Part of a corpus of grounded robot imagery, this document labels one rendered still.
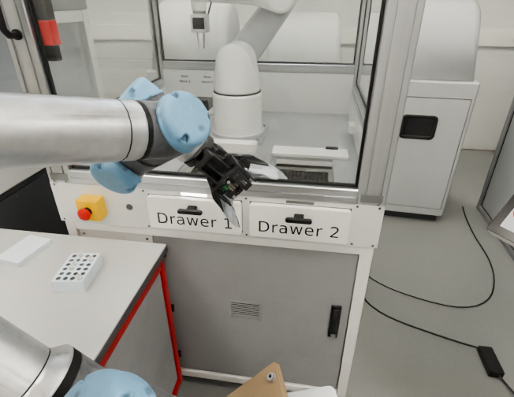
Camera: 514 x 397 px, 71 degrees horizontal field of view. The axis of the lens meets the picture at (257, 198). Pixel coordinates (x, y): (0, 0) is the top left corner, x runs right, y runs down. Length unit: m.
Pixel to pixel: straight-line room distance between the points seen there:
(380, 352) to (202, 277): 0.99
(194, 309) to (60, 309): 0.51
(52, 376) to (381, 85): 0.84
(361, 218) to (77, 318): 0.79
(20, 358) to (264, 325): 1.00
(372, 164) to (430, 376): 1.17
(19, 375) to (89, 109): 0.30
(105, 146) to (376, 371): 1.62
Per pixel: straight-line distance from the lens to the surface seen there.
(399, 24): 0.93
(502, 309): 2.40
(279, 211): 1.05
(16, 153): 0.41
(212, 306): 1.38
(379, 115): 0.96
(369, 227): 1.10
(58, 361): 0.53
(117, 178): 0.57
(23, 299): 1.16
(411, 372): 1.91
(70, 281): 1.09
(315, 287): 1.25
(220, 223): 1.10
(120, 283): 1.10
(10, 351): 0.52
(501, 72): 4.46
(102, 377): 0.45
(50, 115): 0.42
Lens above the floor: 1.45
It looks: 29 degrees down
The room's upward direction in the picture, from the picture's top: straight up
